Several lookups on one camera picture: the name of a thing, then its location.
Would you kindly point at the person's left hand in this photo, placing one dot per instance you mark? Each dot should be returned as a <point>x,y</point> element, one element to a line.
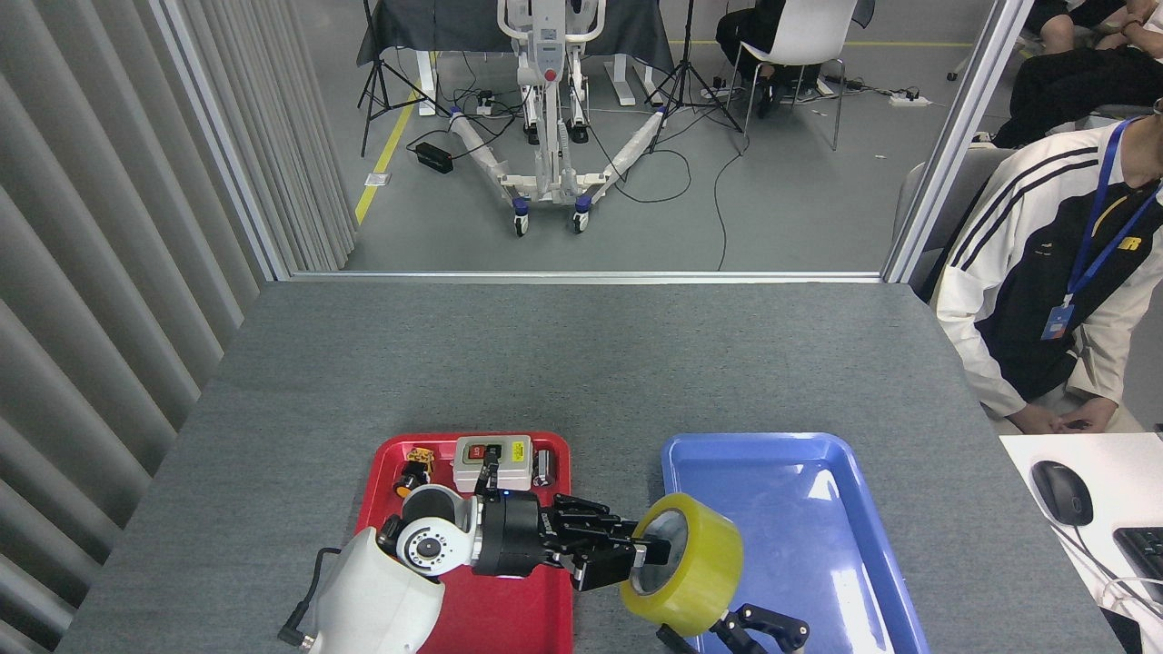
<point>1086,416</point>

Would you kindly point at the table with dark cloth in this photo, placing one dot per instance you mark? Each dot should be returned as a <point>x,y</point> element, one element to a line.
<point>436,27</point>

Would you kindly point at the white chair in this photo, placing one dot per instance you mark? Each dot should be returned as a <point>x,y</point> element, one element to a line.
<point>809,32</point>

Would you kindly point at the black keyboard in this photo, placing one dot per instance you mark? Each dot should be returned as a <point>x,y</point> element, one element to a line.
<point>1145,563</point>

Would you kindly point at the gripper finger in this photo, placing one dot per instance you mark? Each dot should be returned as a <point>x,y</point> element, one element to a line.
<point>591,525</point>
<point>600,565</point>
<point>772,622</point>
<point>677,643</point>

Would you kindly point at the black computer mouse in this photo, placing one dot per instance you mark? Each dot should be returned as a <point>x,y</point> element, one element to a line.
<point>1061,490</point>

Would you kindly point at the blue plastic tray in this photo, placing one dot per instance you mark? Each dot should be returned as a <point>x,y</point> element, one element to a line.
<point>800,509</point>

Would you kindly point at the yellow tape roll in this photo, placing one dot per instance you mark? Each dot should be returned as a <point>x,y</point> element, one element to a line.
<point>709,563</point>

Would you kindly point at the person in black trousers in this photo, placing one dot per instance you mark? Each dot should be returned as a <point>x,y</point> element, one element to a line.
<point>1072,91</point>

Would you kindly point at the black power adapter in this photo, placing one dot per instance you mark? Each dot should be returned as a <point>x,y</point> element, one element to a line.
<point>434,158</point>

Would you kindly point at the silver frame post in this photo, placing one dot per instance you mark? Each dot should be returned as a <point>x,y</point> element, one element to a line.
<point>218,136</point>
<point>963,127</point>

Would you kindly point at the yellow and black push button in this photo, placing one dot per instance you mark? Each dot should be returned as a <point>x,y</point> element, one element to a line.
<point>411,477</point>

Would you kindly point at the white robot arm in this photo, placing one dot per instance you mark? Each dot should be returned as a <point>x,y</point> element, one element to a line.
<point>382,599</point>

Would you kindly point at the red plastic tray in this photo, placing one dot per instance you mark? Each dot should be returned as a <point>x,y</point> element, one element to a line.
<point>518,618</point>

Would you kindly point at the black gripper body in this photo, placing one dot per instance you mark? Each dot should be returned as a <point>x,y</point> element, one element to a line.
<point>513,536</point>

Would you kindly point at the small black cylinder switch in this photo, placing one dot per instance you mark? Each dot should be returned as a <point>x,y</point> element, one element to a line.
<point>543,468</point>

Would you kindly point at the person on white chair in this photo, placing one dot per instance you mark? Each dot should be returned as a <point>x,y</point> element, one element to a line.
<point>740,32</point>

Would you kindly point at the silver frame rail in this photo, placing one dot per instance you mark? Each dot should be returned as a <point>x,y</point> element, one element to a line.
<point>581,276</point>

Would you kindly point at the white stand on wheels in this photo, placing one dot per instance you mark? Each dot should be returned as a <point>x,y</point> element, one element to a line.
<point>550,54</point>

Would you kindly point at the grey chair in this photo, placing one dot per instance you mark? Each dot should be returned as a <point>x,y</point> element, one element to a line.
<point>981,173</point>

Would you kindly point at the person's right hand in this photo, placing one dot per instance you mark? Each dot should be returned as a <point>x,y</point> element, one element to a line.
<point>1031,421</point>

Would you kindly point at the person with bare knees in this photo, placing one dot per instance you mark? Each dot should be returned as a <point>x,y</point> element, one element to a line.
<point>1058,27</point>

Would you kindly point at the white desk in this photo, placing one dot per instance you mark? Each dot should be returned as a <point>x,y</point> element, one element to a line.
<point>1127,481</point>

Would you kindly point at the black tripod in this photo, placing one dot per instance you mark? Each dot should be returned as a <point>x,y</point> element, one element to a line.
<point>372,64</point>
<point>688,64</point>

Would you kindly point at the white two-button switch box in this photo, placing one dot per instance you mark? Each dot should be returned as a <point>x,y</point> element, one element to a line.
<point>513,468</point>

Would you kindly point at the white power strip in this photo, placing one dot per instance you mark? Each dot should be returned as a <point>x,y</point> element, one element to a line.
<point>910,100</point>

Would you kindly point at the blue name badge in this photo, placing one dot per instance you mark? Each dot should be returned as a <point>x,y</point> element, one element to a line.
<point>1058,322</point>

